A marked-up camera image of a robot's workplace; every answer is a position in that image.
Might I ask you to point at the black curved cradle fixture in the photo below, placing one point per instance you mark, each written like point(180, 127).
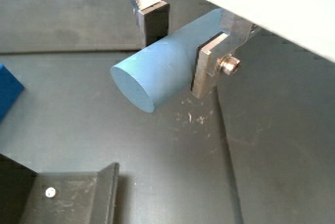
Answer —
point(57, 197)

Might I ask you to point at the blue foam shape board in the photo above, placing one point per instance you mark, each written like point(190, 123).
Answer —
point(11, 89)

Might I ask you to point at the light blue oval cylinder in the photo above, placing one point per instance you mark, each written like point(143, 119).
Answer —
point(160, 70)

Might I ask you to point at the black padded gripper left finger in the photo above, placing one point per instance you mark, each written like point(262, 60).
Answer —
point(152, 13)

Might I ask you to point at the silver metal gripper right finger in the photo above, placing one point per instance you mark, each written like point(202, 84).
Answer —
point(217, 52)

